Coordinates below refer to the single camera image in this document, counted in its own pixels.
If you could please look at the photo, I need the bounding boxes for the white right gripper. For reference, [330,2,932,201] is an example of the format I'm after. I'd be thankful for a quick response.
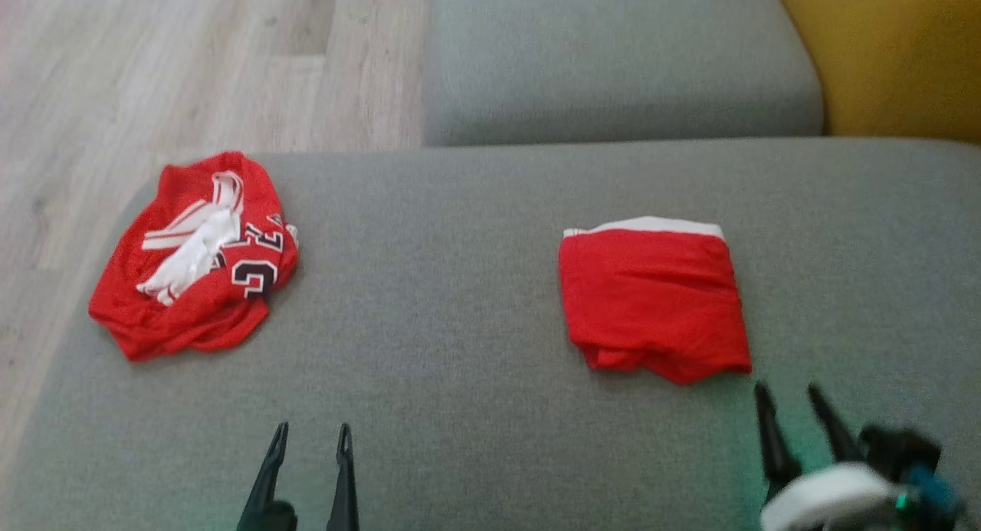
[754,382,966,531]

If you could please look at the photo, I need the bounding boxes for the red basketball jersey white sleeves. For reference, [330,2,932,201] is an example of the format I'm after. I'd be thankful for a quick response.
[88,151,300,362]

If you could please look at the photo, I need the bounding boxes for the small grey sofa cushion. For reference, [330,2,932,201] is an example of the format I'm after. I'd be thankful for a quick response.
[422,0,825,147]

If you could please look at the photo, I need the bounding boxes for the large grey sofa seat cushion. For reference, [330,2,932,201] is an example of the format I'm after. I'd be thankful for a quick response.
[0,137,981,531]

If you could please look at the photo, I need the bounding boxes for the red shorts with white stripe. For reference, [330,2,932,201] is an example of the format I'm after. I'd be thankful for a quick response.
[558,216,753,385]

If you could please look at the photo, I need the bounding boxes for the yellow upholstered block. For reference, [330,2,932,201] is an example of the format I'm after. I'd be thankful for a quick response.
[769,0,981,145]

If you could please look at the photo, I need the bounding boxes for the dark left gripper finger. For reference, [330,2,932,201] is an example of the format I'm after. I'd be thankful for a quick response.
[236,421,299,531]
[326,423,360,531]

